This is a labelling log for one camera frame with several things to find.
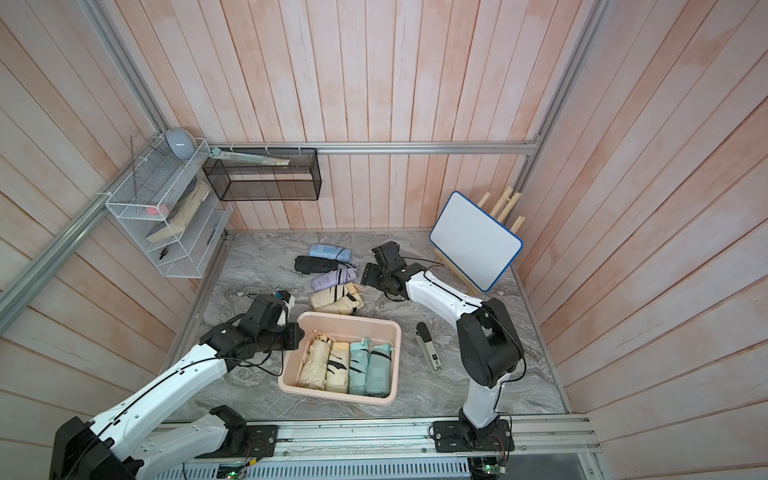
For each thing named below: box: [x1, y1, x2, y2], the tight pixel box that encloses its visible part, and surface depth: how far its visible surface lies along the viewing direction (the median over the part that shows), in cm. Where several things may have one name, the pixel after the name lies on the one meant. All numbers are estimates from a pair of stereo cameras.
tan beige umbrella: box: [314, 284, 365, 315], surface depth 96 cm
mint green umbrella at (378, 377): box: [364, 343, 394, 398], surface depth 81 cm
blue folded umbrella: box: [308, 243, 352, 262], surface depth 112 cm
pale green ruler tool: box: [208, 148, 291, 166], surface depth 92 cm
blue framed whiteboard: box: [429, 191, 524, 292], surface depth 90 cm
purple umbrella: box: [311, 267, 358, 292], surface depth 103 cm
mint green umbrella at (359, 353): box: [349, 337, 371, 396], surface depth 84 cm
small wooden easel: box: [433, 187, 527, 296], surface depth 87 cm
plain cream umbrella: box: [296, 329, 335, 391], surface depth 83 cm
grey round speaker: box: [165, 127, 197, 161], surface depth 84 cm
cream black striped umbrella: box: [326, 341, 350, 394], surface depth 83 cm
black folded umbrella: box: [294, 255, 340, 275], surface depth 109 cm
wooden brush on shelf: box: [146, 177, 211, 243], surface depth 83 cm
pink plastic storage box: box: [278, 311, 402, 406], surface depth 83 cm
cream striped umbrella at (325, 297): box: [310, 283, 348, 309], surface depth 99 cm
